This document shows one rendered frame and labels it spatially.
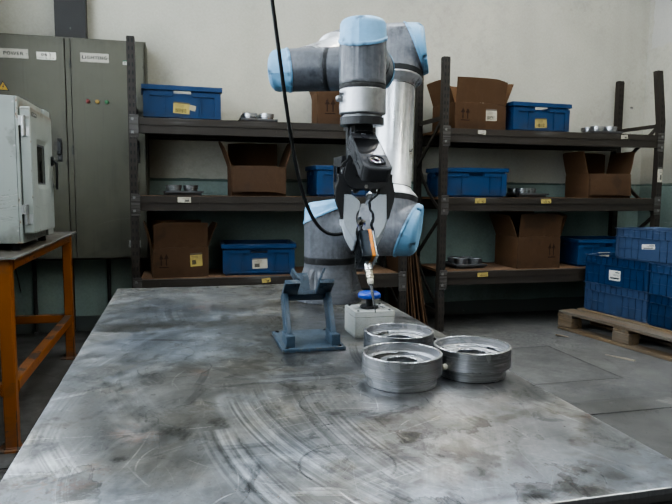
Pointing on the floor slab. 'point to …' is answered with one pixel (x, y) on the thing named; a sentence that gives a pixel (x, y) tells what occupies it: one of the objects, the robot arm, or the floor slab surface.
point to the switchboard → (84, 132)
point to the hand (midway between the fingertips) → (364, 242)
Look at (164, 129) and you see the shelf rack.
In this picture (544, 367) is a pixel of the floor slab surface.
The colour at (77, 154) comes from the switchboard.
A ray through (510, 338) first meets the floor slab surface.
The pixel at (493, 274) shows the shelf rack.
